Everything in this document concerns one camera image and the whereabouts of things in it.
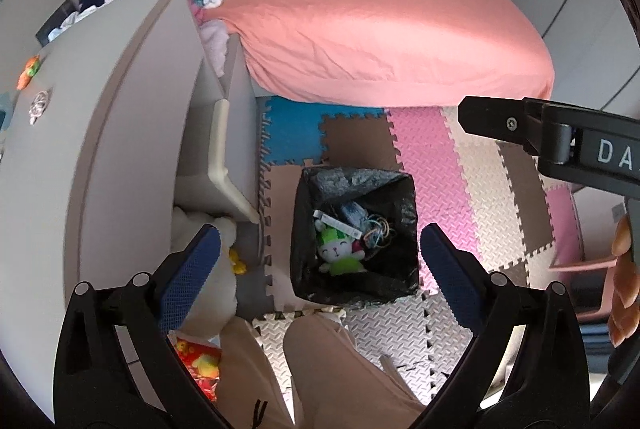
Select colourful cable bundle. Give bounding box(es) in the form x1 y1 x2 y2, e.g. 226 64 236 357
357 212 396 251

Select orange small toy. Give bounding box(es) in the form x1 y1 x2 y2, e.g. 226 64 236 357
16 55 41 91

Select white clothes pile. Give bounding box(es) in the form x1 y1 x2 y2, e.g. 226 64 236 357
47 5 98 42

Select beige trousers legs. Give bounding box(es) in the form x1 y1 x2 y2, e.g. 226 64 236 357
216 313 425 428

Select desk cable grommet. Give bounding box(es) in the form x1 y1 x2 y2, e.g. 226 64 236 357
28 90 51 126

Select black wall socket panel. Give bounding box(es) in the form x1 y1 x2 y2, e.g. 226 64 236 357
36 0 76 46

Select white plush under desk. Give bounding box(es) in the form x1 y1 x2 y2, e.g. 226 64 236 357
169 206 249 340

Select right hand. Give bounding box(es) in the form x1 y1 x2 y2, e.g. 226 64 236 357
608 215 639 348

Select green white plush bunny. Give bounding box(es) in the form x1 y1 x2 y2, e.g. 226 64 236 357
316 225 366 276

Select red packet on floor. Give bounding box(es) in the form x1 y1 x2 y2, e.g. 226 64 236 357
168 331 222 402

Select black lined trash bin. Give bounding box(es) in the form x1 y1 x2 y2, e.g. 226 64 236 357
290 167 420 308

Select foam puzzle floor mat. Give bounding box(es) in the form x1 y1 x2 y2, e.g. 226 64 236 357
259 97 582 403

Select bed with pink sheet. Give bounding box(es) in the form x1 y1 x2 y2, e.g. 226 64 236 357
200 0 554 107

